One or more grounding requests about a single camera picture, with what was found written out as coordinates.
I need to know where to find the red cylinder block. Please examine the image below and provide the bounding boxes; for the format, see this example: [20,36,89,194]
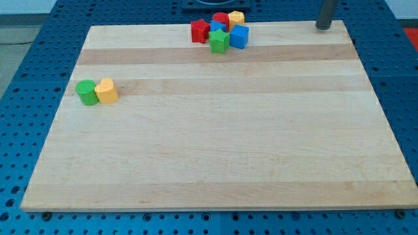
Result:
[212,12,229,30]

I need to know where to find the blue cube block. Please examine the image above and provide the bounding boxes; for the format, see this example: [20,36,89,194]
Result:
[229,25,249,49]

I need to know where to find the red star block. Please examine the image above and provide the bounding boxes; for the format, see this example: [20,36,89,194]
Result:
[190,19,210,44]

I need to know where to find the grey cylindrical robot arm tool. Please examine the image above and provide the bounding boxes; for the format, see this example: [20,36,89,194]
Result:
[315,0,338,31]

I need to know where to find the yellow heart block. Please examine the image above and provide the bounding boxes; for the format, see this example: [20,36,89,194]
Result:
[94,78,119,104]

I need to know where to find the green cylinder block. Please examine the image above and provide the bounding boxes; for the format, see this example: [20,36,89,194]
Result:
[75,80,99,106]

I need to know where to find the small blue block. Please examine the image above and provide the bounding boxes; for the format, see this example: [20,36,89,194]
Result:
[210,20,227,32]

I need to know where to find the green star block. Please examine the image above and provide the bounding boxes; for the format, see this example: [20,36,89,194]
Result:
[209,29,230,54]

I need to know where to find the yellow hexagon block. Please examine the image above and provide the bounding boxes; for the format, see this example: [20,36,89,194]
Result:
[228,11,245,31]

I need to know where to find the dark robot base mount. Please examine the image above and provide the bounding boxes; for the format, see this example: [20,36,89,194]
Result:
[181,0,251,12]

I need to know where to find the light wooden board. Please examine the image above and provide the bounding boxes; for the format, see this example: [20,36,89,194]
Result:
[21,20,417,212]

